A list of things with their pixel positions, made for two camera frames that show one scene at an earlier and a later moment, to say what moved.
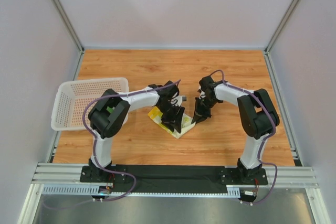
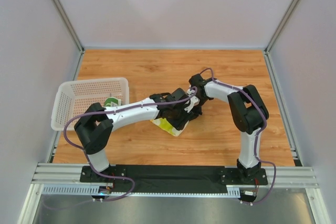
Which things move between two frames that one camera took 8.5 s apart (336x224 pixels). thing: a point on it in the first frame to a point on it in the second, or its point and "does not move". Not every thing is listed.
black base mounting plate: [172, 179] does not move
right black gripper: [202, 106] to [196, 110]
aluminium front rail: [286, 177] does not move
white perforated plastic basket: [72, 97] does not move
